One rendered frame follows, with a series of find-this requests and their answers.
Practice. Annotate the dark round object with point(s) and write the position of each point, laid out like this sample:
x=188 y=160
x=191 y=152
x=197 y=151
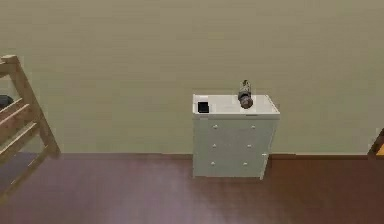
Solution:
x=4 y=100

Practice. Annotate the white chest of drawers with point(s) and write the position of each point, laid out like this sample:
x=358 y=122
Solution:
x=233 y=146

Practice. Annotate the light wooden shelf rack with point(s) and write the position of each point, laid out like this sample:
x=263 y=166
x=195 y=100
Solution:
x=23 y=120

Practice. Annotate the small black box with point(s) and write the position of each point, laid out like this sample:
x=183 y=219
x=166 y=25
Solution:
x=203 y=107

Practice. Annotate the brown wooden furniture corner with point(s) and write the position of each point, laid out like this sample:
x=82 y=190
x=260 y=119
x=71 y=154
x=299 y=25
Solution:
x=378 y=145

